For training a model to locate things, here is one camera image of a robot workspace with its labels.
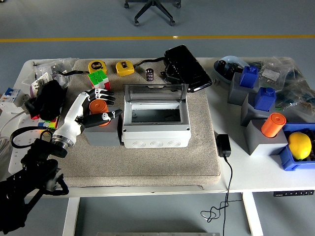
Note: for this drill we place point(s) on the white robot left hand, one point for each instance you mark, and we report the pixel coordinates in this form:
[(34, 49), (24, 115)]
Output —
[(71, 115)]

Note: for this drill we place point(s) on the orange cylindrical battery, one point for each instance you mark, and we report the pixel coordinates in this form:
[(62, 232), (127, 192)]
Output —
[(272, 126), (97, 107)]

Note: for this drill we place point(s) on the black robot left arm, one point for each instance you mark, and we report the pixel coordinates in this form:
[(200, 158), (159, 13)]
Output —
[(37, 157)]

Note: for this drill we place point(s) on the light grey junction box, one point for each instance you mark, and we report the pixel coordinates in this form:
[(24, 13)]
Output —
[(157, 137)]

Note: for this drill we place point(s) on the colourful puzzle cube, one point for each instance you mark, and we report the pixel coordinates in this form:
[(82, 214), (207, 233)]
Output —
[(97, 77), (50, 124)]

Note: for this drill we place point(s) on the black cloth bundle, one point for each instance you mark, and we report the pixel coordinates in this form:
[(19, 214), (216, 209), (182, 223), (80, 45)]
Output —
[(49, 98)]

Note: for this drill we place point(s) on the small white module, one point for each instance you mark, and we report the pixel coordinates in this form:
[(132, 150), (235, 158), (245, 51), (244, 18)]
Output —
[(60, 79)]

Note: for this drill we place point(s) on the grey holder block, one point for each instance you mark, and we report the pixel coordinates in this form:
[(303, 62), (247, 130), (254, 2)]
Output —
[(236, 94), (261, 145), (103, 136), (247, 113)]

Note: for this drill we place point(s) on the purple small object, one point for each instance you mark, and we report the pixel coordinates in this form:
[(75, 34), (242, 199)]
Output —
[(33, 91)]

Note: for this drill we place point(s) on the white printed card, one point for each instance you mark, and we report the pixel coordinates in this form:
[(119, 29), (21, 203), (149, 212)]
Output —
[(43, 79)]

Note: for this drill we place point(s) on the white socket adapter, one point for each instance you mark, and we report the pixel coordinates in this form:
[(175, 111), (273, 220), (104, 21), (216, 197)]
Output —
[(24, 99)]

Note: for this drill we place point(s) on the yellow tape measure 5m label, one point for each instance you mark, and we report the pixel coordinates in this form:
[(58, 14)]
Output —
[(97, 66)]

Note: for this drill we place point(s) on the white power strip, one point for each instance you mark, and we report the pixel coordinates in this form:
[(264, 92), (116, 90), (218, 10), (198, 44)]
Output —
[(15, 157), (7, 109)]

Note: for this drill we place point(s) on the white circuit breaker blue lever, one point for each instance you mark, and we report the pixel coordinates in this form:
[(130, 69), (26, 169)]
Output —
[(9, 94)]

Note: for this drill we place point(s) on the yellow tape measure black label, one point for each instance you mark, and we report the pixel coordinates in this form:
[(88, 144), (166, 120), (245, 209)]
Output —
[(124, 68)]

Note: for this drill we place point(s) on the small black capacitor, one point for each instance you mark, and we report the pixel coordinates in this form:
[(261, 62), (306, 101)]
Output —
[(149, 75)]

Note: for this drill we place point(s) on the grey-brown mat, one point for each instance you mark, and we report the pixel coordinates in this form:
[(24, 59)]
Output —
[(147, 164)]

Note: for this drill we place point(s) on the white table leg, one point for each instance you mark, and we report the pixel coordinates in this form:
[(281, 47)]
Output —
[(71, 216), (252, 214)]

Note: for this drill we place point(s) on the black pouch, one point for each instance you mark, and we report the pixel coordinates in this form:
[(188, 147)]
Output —
[(172, 76)]

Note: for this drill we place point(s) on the black office chair base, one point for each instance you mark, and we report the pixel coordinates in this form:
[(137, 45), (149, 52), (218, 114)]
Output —
[(153, 9)]

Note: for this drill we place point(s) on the small metal component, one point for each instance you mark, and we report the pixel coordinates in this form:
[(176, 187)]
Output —
[(216, 81)]

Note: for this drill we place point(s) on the black power adapter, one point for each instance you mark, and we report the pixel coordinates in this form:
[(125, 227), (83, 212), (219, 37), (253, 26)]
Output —
[(223, 145)]

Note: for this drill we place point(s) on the light blue dish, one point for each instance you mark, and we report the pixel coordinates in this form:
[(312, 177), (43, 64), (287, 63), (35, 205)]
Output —
[(231, 59)]

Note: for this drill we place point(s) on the blue plastic block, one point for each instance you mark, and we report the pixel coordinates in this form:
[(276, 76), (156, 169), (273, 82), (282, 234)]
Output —
[(264, 99), (248, 77)]

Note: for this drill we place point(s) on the clear bag of grey parts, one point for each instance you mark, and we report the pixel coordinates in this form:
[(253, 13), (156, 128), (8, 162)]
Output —
[(270, 72)]

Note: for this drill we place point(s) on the blue storage bin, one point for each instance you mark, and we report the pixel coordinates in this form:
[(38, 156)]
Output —
[(288, 159)]

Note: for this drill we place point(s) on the clear bag of dark components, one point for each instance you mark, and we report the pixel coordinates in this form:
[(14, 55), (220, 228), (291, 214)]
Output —
[(300, 98)]

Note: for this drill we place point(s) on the yellow lemon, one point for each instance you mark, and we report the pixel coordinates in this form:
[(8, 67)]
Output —
[(299, 146)]

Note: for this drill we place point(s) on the black table control panel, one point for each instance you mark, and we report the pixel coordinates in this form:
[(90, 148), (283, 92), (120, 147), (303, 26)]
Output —
[(292, 193)]

